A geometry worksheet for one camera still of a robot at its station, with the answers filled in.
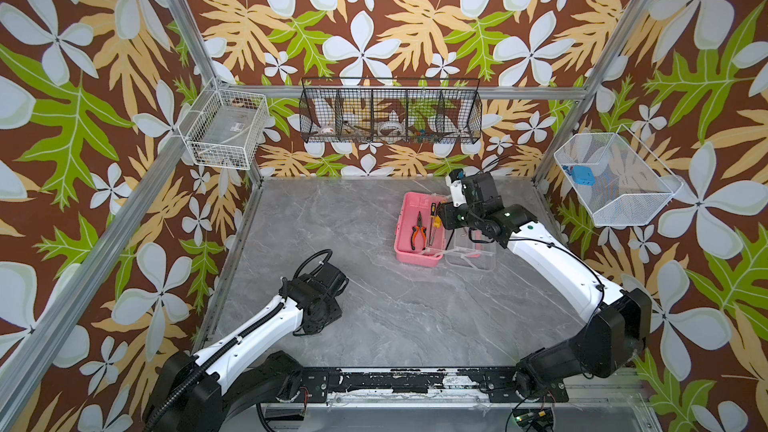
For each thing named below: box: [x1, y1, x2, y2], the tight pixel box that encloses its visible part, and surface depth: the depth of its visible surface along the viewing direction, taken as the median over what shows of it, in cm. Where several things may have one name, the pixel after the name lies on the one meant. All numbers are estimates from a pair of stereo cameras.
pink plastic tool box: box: [394, 191, 497, 271], surface depth 95 cm
